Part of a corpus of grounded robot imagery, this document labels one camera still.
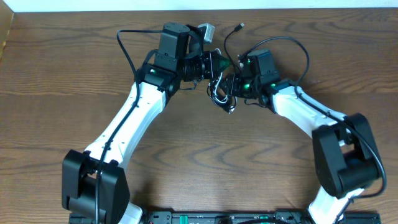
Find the white USB cable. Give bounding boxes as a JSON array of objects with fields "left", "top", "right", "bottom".
[{"left": 210, "top": 73, "right": 231, "bottom": 105}]

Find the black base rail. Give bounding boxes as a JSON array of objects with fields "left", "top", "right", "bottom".
[{"left": 68, "top": 207, "right": 382, "bottom": 224}]

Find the black right camera cable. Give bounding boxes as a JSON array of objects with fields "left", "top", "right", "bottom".
[{"left": 239, "top": 36, "right": 388, "bottom": 224}]

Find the black camera cable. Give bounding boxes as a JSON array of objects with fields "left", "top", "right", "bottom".
[
  {"left": 95, "top": 29, "right": 164, "bottom": 224},
  {"left": 239, "top": 36, "right": 388, "bottom": 224}
]

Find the black USB cable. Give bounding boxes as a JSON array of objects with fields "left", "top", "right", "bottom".
[{"left": 206, "top": 22, "right": 246, "bottom": 114}]

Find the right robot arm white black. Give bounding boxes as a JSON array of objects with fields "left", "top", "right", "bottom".
[{"left": 220, "top": 50, "right": 387, "bottom": 223}]

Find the black left camera cable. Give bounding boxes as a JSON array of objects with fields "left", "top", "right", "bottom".
[{"left": 95, "top": 29, "right": 164, "bottom": 224}]

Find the cardboard panel at left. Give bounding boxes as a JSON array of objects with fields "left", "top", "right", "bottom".
[{"left": 0, "top": 0, "right": 14, "bottom": 58}]

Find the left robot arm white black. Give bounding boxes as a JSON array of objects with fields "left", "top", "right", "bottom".
[{"left": 62, "top": 22, "right": 229, "bottom": 223}]

